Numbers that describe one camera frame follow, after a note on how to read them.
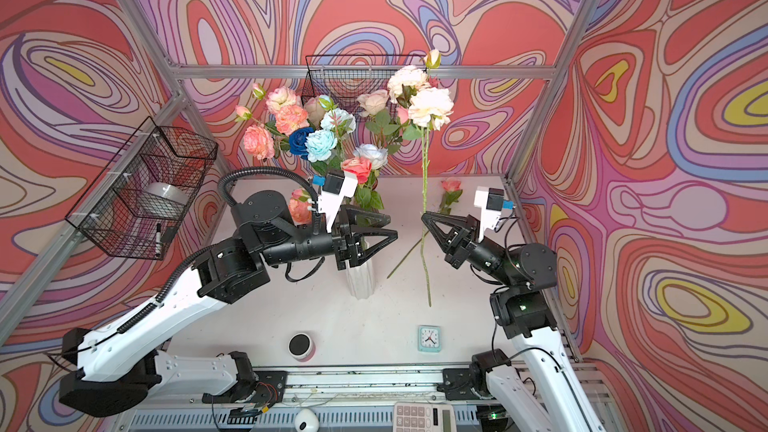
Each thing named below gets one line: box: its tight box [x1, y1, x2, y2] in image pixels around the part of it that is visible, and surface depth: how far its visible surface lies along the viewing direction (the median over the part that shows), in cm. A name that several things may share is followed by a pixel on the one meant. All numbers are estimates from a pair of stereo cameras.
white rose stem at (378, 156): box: [354, 143, 389, 170], surface depth 64 cm
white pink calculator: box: [393, 402, 457, 432], surface depth 69 cm
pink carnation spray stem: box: [252, 83, 300, 113], surface depth 69 cm
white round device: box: [294, 408, 320, 432], surface depth 69 cm
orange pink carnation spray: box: [235, 105, 310, 160], surface depth 65 cm
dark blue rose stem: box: [289, 127, 314, 161], surface depth 66 cm
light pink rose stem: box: [366, 106, 422, 154], surface depth 80 cm
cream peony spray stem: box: [388, 50, 455, 307], surface depth 49 cm
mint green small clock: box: [417, 324, 442, 353], surface depth 80 cm
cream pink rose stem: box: [356, 89, 388, 117], surface depth 76 cm
